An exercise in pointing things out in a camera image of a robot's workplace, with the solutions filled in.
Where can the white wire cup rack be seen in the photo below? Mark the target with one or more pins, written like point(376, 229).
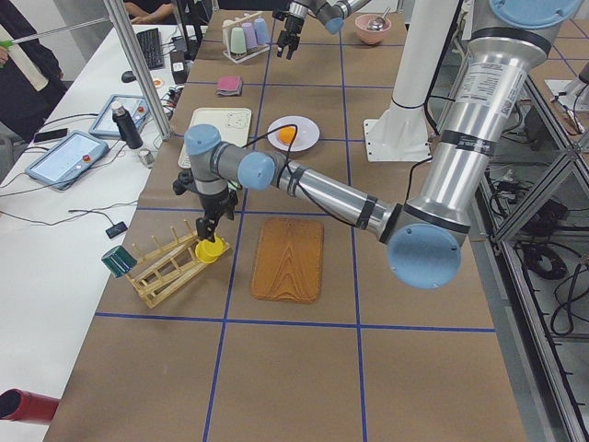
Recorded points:
point(228, 24)

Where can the orange fruit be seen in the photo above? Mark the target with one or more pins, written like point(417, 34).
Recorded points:
point(287, 134)

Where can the white ceramic plate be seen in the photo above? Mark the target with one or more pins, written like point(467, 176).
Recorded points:
point(307, 133)

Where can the dark green mug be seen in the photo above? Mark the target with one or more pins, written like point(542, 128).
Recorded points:
point(119, 261)

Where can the green tumbler cup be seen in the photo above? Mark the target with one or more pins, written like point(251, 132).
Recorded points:
point(237, 42)

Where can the yellow plastic cup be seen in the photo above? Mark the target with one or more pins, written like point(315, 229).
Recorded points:
point(207, 251)

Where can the blue teach pendant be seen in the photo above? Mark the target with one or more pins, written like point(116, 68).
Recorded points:
point(105, 126)
point(64, 163)

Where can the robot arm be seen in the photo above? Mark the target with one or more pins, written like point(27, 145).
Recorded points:
point(330, 16)
point(424, 235)

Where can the aluminium frame post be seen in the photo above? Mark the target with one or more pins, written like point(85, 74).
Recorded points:
point(130, 45)

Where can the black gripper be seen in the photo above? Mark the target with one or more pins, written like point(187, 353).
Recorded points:
point(293, 21)
point(214, 203)

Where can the red cylinder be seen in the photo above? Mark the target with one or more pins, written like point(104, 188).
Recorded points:
point(28, 407)

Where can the black keyboard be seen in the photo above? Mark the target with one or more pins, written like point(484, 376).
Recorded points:
point(151, 48)

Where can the blue tumbler cup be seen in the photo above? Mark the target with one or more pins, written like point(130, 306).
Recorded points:
point(261, 31)

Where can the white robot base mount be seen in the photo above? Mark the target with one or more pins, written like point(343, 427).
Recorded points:
point(401, 132)

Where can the wooden cup drying rack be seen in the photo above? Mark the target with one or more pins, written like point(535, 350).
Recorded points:
point(162, 272)

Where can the black computer mouse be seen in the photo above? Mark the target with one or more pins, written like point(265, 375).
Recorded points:
point(127, 77)

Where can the blue teach pendant near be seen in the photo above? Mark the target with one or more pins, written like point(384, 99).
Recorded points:
point(64, 163)

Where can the blue teach pendant far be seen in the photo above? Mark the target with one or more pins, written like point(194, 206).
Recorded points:
point(105, 126)

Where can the person in black clothes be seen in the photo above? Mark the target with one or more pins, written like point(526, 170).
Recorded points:
point(31, 87)

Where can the purple tumbler cup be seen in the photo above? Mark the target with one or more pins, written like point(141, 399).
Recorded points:
point(250, 35)

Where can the pink bowl with spoon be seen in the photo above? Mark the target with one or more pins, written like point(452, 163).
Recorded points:
point(372, 28)

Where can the black water bottle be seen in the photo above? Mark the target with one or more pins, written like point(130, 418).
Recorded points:
point(126, 125)

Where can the wooden cutting board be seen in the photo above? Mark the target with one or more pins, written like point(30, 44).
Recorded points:
point(288, 262)

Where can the pink folded cloth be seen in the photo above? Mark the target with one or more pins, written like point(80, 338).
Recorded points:
point(226, 84)

